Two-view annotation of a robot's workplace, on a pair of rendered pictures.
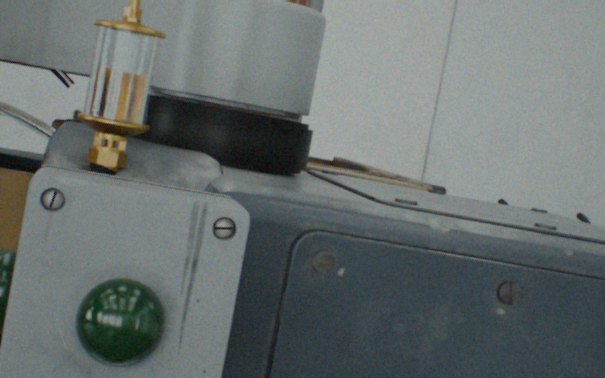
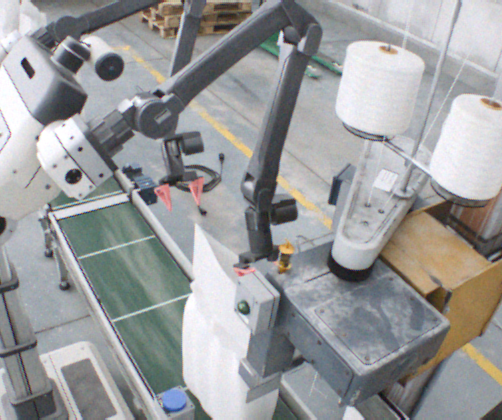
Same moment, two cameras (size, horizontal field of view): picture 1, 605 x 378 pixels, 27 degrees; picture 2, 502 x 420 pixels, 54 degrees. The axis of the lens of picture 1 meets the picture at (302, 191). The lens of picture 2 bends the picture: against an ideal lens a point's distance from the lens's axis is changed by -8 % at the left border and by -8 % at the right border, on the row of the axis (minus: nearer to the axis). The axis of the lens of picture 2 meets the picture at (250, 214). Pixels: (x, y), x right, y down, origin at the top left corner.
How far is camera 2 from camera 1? 0.84 m
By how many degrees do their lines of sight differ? 66
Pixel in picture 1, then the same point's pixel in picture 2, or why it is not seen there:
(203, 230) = (254, 301)
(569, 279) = (328, 348)
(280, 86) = (346, 262)
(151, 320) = (242, 310)
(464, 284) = (312, 335)
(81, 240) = (242, 291)
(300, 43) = (353, 255)
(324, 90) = not seen: outside the picture
